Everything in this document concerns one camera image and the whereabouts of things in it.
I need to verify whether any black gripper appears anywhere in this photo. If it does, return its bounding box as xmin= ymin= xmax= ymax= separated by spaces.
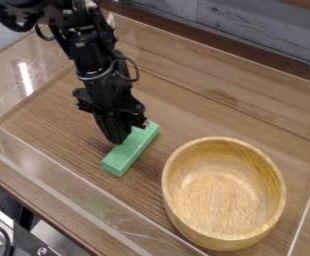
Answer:
xmin=72 ymin=66 xmax=147 ymax=144

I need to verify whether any green rectangular block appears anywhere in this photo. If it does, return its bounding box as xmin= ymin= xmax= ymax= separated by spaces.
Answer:
xmin=100 ymin=121 xmax=160 ymax=177

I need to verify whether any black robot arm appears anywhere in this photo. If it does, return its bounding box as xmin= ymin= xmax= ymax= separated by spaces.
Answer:
xmin=0 ymin=0 xmax=147 ymax=144

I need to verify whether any brown wooden bowl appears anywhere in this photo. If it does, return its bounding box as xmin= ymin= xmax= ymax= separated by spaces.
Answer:
xmin=161 ymin=137 xmax=287 ymax=251

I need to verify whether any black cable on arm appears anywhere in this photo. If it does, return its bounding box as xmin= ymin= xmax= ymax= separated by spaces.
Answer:
xmin=32 ymin=23 xmax=141 ymax=84

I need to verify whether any metal frame lower left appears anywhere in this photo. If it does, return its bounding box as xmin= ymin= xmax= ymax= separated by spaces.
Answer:
xmin=0 ymin=211 xmax=57 ymax=256

